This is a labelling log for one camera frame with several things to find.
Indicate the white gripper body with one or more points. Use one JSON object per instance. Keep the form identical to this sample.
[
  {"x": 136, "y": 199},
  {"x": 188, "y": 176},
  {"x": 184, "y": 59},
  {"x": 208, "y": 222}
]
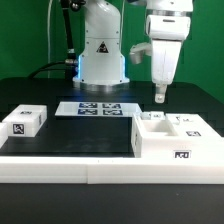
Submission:
[{"x": 164, "y": 59}]

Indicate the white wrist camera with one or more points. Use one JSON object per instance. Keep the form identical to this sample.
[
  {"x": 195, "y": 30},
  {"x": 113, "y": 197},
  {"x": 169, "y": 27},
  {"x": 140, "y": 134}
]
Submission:
[{"x": 138, "y": 51}]

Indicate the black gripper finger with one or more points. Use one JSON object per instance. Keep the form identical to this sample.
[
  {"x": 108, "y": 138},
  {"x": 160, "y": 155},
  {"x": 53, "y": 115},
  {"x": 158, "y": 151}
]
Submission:
[{"x": 160, "y": 92}]

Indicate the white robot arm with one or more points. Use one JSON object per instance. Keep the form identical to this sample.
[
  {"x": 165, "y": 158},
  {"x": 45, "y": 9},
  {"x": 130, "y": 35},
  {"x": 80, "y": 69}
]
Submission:
[{"x": 101, "y": 66}]

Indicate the white cabinet body box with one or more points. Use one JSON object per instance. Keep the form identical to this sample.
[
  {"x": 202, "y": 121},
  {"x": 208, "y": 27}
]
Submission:
[{"x": 152, "y": 138}]

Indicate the white marker sheet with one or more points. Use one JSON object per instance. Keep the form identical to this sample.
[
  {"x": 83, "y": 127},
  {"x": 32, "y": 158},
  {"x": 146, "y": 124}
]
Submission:
[{"x": 97, "y": 109}]

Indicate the white cabinet top block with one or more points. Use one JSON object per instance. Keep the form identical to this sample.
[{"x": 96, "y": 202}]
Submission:
[{"x": 26, "y": 120}]

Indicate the white cabinet door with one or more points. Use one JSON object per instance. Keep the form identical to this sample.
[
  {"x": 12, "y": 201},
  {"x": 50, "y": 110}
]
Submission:
[{"x": 190, "y": 125}]

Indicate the white L-shaped boundary frame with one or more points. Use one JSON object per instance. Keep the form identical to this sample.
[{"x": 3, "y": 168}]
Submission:
[{"x": 64, "y": 152}]

